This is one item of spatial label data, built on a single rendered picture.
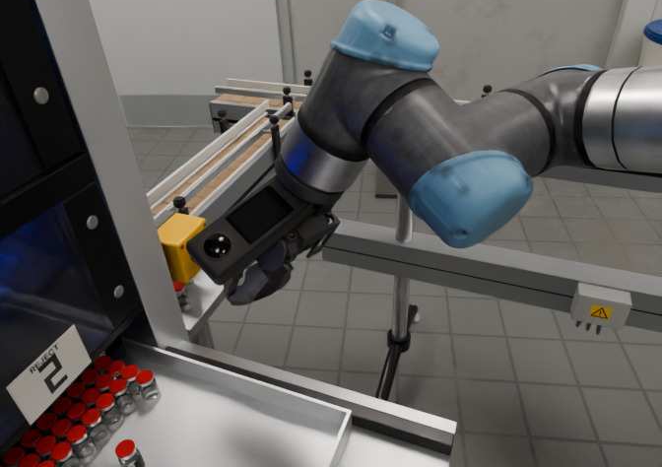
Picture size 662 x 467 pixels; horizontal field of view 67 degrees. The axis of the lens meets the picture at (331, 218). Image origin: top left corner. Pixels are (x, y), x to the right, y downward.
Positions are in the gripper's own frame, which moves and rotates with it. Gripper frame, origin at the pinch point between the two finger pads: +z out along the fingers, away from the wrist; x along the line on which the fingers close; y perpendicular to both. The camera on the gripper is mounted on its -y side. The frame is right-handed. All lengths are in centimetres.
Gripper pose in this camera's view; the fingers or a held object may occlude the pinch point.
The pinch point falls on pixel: (230, 297)
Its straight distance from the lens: 59.0
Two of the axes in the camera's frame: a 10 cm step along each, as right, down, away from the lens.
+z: -4.4, 6.6, 6.0
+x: -6.7, -6.9, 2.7
